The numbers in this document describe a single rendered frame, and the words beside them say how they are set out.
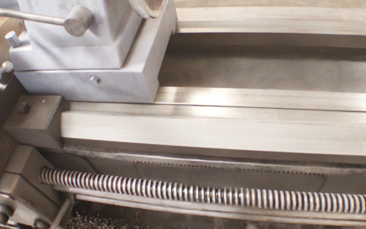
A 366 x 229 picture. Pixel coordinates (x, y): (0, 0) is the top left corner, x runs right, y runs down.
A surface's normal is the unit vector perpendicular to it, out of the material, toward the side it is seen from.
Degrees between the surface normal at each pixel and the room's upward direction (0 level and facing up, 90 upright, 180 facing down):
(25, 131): 90
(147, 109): 0
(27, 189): 90
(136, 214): 0
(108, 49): 62
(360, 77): 14
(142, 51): 0
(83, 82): 90
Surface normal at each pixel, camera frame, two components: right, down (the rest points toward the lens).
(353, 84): -0.34, -0.55
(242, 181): -0.17, 0.79
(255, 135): -0.22, -0.03
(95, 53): -0.22, 0.41
